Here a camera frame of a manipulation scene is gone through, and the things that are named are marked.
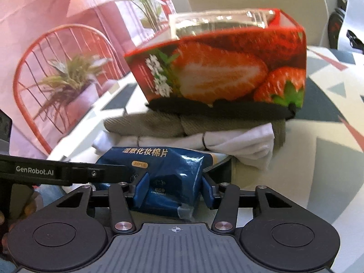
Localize person's left hand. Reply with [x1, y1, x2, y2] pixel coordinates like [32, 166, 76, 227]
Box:
[0, 186, 37, 260]

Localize geometric patterned tablecloth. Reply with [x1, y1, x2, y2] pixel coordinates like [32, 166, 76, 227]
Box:
[48, 45, 364, 273]

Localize olive green cloth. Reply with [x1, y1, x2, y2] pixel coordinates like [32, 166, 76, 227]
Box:
[103, 111, 286, 152]

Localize white rolled cloth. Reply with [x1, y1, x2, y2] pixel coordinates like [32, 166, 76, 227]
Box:
[202, 122, 275, 172]
[92, 132, 205, 154]

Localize blue cotton pad packet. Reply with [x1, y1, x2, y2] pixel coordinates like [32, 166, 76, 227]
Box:
[95, 147, 218, 220]

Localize black cloth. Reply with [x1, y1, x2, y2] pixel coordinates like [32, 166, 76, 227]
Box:
[145, 98, 297, 121]

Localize red strawberry printed box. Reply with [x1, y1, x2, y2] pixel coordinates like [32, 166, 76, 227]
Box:
[124, 8, 308, 111]

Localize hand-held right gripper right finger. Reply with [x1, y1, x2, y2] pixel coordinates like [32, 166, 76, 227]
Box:
[201, 173, 295, 231]

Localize pink printed backdrop cloth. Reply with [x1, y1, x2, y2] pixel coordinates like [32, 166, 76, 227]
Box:
[0, 0, 177, 160]

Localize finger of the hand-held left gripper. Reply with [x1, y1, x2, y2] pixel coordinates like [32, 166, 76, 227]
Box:
[71, 163, 134, 184]

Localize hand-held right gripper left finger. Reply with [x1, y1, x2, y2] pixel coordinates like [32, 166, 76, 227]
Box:
[55, 173, 150, 233]

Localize clear plastic container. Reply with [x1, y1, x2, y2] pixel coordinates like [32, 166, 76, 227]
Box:
[169, 9, 278, 41]

